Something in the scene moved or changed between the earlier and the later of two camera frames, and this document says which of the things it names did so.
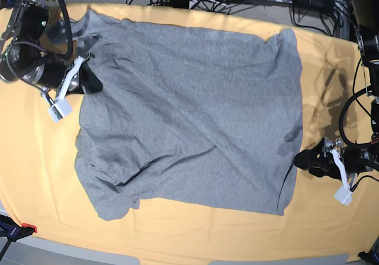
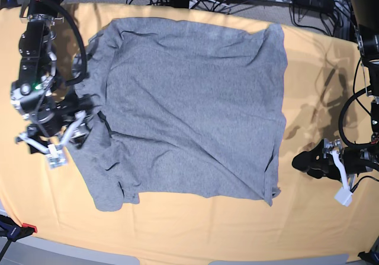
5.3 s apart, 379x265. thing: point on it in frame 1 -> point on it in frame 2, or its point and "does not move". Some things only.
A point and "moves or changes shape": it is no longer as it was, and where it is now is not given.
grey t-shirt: (203, 115) moves or changes shape
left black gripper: (54, 72) -> (59, 116)
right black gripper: (316, 157) does not move
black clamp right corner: (372, 257) does not move
